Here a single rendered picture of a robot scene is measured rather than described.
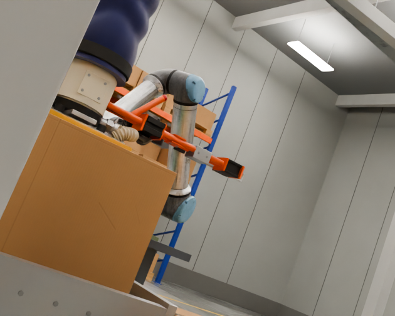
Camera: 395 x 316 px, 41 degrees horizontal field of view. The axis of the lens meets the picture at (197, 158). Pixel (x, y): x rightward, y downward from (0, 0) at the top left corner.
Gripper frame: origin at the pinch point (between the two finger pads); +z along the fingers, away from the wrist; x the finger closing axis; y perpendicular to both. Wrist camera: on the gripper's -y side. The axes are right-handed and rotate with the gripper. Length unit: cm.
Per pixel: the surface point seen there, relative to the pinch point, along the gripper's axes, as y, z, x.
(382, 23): -220, -158, 202
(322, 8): -471, -608, 475
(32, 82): 60, 111, -23
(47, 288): 25, 36, -54
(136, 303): 1, 36, -51
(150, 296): -8, 24, -49
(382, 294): -320, -156, -9
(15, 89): 61, 111, -24
